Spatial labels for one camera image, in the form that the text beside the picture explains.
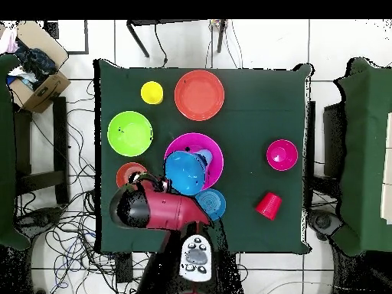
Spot black metal table frame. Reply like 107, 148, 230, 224
126, 18, 229, 59

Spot small orange bowl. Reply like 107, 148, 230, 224
115, 162, 149, 188

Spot large blue bowl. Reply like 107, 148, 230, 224
164, 150, 207, 197

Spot beige board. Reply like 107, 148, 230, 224
380, 112, 392, 225

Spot green cloth covered table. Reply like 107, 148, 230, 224
0, 53, 31, 250
332, 57, 392, 256

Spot red cup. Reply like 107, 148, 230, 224
254, 191, 283, 221

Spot small crimson bowl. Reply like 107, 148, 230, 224
265, 139, 299, 172

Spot black bench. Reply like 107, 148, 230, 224
13, 96, 70, 205

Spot large orange bowl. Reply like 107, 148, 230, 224
174, 69, 226, 122

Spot dark clothes bundle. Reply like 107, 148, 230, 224
13, 38, 58, 90

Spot dark green tablecloth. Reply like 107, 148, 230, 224
93, 58, 314, 255

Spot small blue bowl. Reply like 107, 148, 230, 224
194, 188, 227, 222

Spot tangle of floor cables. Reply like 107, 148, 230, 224
13, 79, 163, 294

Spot blue cup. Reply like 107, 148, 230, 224
197, 149, 214, 168

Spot large pink bowl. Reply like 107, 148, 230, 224
164, 132, 225, 191

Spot cardboard box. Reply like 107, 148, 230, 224
6, 20, 72, 114

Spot black power strip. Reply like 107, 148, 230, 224
115, 252, 134, 284

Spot black box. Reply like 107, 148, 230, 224
323, 102, 347, 178

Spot yellow cup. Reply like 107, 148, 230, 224
140, 80, 165, 106

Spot green bowl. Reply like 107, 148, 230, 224
106, 110, 154, 158

